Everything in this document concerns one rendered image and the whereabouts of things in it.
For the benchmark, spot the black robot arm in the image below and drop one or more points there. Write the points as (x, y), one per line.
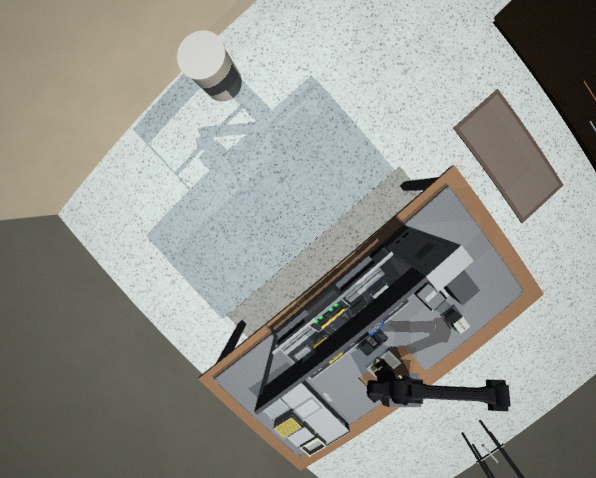
(496, 396)

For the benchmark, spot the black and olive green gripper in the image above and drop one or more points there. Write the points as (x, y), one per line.
(386, 369)

